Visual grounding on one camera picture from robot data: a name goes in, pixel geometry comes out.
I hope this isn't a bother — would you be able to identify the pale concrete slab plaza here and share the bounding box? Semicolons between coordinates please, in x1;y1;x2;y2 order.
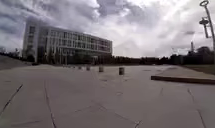
0;63;215;128

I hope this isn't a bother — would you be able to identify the large glass-fronted building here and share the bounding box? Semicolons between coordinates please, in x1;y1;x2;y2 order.
22;18;114;65

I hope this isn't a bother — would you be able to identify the dark row of trees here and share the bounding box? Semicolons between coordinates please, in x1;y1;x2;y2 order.
111;46;215;66

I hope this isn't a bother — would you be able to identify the low dark kerb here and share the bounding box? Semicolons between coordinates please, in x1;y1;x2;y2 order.
150;75;215;85

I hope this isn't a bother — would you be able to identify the grass strip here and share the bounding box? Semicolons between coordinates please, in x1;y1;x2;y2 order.
181;64;215;77

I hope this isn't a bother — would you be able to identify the sloped concrete ramp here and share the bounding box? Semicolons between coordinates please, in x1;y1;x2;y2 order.
0;53;31;71

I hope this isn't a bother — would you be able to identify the shorter pole with ring top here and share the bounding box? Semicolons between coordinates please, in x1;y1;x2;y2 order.
198;17;210;39

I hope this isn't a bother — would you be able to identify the tall pole with ring top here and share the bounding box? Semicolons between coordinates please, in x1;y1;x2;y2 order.
199;0;215;66

